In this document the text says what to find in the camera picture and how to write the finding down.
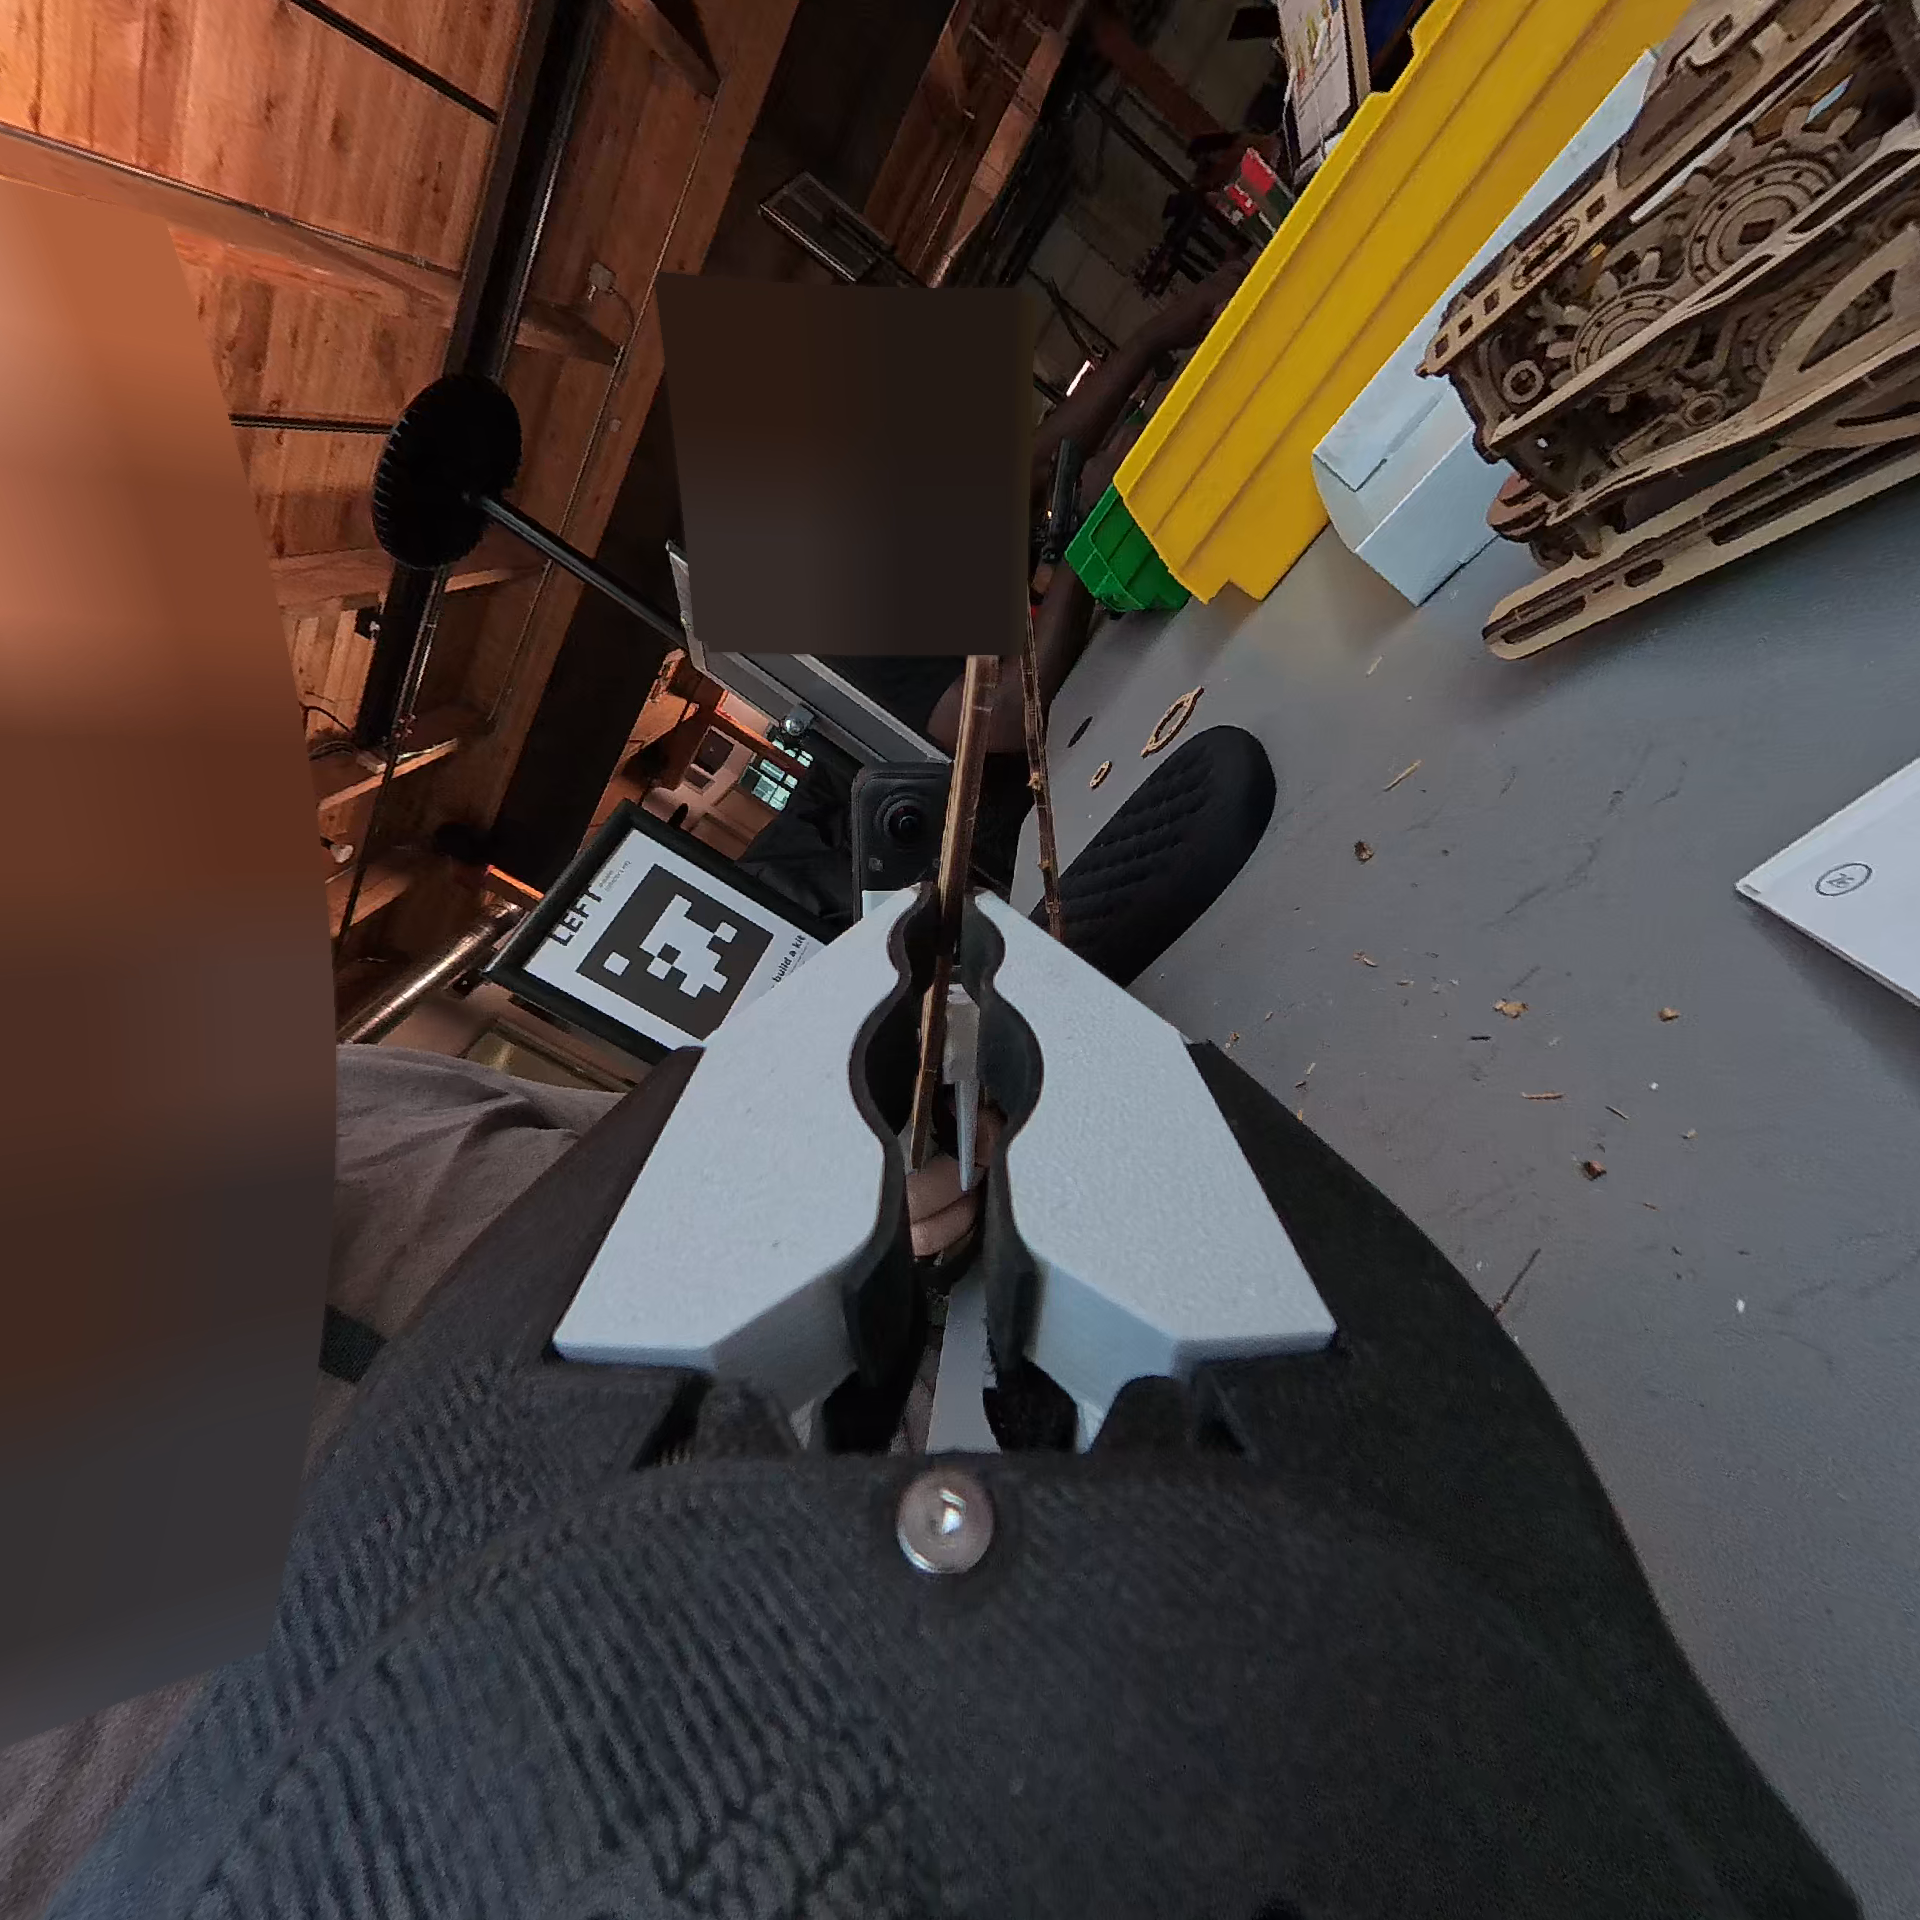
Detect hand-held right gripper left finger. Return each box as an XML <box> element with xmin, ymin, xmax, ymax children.
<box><xmin>551</xmin><ymin>885</ymin><xmax>945</xmax><ymax>1453</ymax></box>

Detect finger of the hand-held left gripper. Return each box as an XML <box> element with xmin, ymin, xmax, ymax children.
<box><xmin>945</xmin><ymin>1001</ymin><xmax>999</xmax><ymax>1191</ymax></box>

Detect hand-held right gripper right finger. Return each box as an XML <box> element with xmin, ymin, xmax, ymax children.
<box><xmin>964</xmin><ymin>885</ymin><xmax>1339</xmax><ymax>1453</ymax></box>

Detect perforated plywood panel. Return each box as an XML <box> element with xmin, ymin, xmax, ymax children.
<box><xmin>903</xmin><ymin>655</ymin><xmax>1004</xmax><ymax>1174</ymax></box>

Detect wooden mechanical model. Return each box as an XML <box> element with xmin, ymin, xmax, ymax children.
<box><xmin>1418</xmin><ymin>0</ymin><xmax>1920</xmax><ymax>665</ymax></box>

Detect person's left hand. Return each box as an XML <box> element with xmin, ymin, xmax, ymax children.
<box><xmin>903</xmin><ymin>1159</ymin><xmax>980</xmax><ymax>1258</ymax></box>

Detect framed marker sign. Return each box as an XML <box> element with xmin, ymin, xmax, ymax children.
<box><xmin>483</xmin><ymin>801</ymin><xmax>841</xmax><ymax>1067</ymax></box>

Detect green plastic bin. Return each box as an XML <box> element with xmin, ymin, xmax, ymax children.
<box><xmin>1063</xmin><ymin>482</ymin><xmax>1194</xmax><ymax>615</ymax></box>

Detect scattered wood chips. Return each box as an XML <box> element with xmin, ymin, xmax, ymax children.
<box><xmin>1342</xmin><ymin>755</ymin><xmax>1697</xmax><ymax>1185</ymax></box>

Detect white box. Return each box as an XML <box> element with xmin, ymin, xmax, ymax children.
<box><xmin>1313</xmin><ymin>45</ymin><xmax>1660</xmax><ymax>605</ymax></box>

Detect grey monitor panel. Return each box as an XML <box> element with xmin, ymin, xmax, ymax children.
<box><xmin>665</xmin><ymin>544</ymin><xmax>940</xmax><ymax>759</ymax></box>

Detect yellow plastic bin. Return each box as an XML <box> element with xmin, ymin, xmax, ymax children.
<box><xmin>1114</xmin><ymin>0</ymin><xmax>1697</xmax><ymax>605</ymax></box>

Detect hanging light panel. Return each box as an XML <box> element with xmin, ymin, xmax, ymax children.
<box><xmin>759</xmin><ymin>168</ymin><xmax>903</xmax><ymax>280</ymax></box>

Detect white instruction booklet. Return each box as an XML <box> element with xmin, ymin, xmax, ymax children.
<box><xmin>1737</xmin><ymin>755</ymin><xmax>1920</xmax><ymax>1002</ymax></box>

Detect black round fan on pole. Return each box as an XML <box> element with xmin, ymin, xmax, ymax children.
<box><xmin>370</xmin><ymin>375</ymin><xmax>692</xmax><ymax>639</ymax></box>

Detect silver ventilation duct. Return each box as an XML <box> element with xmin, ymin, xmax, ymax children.
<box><xmin>335</xmin><ymin>914</ymin><xmax>518</xmax><ymax>1045</ymax></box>

